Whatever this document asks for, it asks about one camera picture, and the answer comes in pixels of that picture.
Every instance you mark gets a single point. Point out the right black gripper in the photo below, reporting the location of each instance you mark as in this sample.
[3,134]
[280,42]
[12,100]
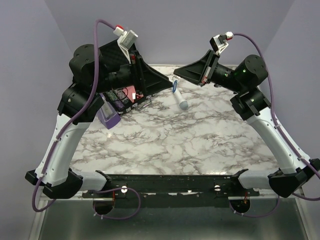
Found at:
[200,72]

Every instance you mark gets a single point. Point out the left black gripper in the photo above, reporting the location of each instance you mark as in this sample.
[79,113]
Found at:
[147,79]

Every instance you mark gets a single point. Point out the blue key tag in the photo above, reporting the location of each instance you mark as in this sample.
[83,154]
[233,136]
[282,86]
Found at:
[174,86]

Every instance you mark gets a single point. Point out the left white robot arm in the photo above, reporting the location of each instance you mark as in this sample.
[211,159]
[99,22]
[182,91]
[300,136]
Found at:
[78,107]

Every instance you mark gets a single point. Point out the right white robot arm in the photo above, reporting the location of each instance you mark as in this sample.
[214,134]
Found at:
[295,168]

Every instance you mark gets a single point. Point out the black poker chip case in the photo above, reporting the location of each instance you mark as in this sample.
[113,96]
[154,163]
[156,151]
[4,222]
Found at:
[121,92]

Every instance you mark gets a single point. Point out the white microphone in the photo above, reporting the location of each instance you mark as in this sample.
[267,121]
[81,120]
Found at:
[182,103]

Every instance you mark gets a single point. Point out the purple metronome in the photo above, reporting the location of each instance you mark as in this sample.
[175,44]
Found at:
[107,115]

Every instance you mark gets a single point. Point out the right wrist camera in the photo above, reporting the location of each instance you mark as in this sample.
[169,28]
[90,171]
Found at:
[220,42]

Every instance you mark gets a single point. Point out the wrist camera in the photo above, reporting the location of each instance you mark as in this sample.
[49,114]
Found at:
[126,38]
[220,42]

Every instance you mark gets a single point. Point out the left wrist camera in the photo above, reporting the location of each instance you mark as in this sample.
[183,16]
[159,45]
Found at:
[126,38]

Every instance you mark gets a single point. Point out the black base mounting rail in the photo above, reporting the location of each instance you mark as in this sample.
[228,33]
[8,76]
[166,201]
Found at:
[171,191]

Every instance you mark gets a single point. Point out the aluminium frame profile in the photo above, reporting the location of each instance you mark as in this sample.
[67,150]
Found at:
[67,219]

